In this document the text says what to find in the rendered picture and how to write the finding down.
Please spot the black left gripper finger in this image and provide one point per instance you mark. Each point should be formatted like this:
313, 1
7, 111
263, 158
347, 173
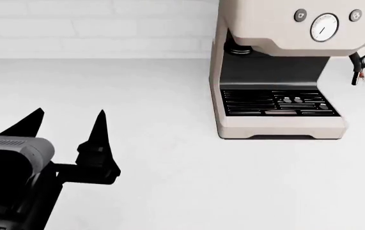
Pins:
28, 125
99, 148

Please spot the single cup round button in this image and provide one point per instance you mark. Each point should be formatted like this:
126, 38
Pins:
300, 15

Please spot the black steam wand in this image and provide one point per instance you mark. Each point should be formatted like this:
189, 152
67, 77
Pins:
356, 64

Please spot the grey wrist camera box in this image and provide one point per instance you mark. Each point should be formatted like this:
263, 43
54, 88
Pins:
25, 149

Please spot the beige espresso machine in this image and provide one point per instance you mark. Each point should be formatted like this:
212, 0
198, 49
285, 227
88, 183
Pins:
265, 26

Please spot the double cup round button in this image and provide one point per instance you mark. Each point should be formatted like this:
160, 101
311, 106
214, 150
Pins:
355, 15

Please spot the round white pressure gauge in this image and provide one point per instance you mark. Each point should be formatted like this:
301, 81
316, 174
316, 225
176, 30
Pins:
324, 27

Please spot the black drip tray grille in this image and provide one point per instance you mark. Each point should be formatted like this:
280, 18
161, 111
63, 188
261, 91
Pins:
249, 103

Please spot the black brew group head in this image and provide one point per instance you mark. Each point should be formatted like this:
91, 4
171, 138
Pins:
238, 49

